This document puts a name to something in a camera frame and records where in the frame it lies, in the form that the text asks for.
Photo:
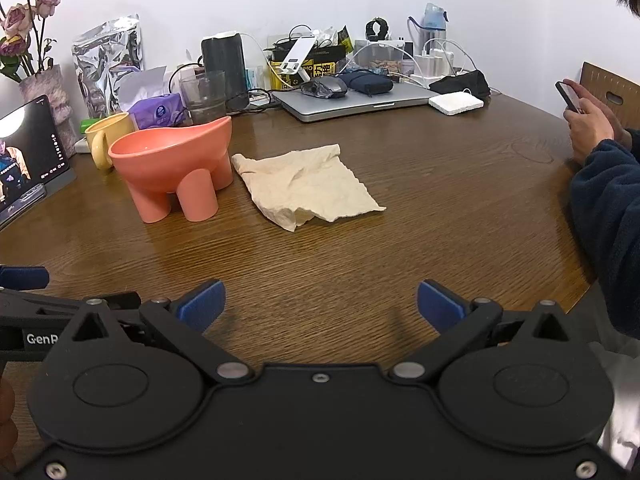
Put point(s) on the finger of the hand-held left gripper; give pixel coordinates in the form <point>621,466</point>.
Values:
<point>22,278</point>
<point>60,301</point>

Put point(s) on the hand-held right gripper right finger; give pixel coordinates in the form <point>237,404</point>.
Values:
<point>440,305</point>

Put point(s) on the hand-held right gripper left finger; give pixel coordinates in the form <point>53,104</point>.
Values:
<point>202,305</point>

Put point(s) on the pink footed bowl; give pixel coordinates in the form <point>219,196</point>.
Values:
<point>165,160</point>

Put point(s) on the beige paper towel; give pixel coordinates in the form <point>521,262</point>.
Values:
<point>305,185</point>

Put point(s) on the person's left hand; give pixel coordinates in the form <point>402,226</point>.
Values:
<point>6,410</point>

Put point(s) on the grey tablet stand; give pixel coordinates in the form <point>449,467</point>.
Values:
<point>62,180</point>

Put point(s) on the black tablet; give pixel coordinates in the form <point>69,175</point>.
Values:
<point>30,140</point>

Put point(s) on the green lidded container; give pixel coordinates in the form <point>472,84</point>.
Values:
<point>91,124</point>

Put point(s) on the yellow mug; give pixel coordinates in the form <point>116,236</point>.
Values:
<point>117,125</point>

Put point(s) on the purple tissue pack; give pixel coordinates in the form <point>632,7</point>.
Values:
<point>160,112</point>

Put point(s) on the white square pad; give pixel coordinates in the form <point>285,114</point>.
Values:
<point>456,102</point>

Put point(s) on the clear glass cup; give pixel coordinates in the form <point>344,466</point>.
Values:
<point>202,100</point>

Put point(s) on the silver laptop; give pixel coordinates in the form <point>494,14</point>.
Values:
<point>350,104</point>

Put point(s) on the silver foil bag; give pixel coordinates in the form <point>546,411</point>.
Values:
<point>105,70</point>

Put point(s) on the black cloth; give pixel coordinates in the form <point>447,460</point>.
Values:
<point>465,82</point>

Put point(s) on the dark blue pouch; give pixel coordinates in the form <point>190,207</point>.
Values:
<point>367,82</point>

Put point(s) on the small white box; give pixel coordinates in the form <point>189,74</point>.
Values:
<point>192,67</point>

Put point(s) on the white charger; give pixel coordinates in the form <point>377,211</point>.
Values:
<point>432,62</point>

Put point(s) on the grey computer mouse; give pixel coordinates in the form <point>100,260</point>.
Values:
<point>327,87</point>

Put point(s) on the clear container of nuts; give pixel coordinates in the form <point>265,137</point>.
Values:
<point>385,65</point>

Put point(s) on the black cylinder speaker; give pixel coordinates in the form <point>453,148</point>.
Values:
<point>225,57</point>

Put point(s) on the white power strip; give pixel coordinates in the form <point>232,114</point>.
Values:
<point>390,41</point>

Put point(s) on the yellow black box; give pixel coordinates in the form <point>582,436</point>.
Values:
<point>325,62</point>

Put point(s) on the white phone stand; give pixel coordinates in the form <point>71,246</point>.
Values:
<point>297,52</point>

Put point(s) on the cardboard box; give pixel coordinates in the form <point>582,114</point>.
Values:
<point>607,82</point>

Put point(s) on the black smartwatch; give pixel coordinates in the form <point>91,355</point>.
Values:
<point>378,27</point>

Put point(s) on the blue water bottle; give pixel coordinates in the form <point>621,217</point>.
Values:
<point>432,17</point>

